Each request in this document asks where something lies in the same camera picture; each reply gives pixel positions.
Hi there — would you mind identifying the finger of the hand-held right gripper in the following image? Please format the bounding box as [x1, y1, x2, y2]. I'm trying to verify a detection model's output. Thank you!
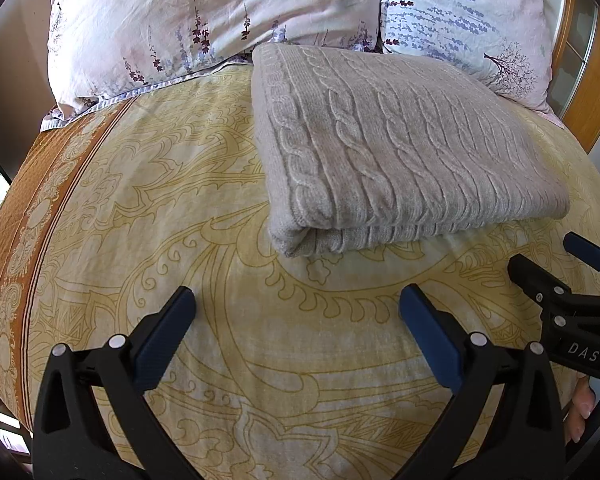
[563, 232, 600, 272]
[508, 253, 572, 307]

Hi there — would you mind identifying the beige cable knit sweater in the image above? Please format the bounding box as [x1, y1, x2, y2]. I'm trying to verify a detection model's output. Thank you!
[251, 42, 572, 259]

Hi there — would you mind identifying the pink floral pillow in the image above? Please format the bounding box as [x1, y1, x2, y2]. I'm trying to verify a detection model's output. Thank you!
[41, 0, 386, 133]

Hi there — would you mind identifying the white blue floral pillow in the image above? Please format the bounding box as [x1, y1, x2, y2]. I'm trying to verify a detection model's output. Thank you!
[380, 0, 563, 128]

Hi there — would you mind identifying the yellow orange patterned bed sheet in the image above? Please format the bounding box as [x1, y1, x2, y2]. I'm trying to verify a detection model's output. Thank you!
[0, 60, 600, 480]

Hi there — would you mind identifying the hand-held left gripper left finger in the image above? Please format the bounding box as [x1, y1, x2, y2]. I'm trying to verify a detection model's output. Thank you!
[32, 285, 201, 480]

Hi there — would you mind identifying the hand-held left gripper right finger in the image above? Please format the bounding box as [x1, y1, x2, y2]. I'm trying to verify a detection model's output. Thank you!
[398, 283, 567, 480]

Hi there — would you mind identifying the wooden headboard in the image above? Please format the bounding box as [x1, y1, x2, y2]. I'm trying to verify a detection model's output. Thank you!
[532, 0, 600, 156]

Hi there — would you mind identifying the person's right hand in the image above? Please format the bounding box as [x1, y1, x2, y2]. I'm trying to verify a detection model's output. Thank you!
[564, 376, 600, 445]

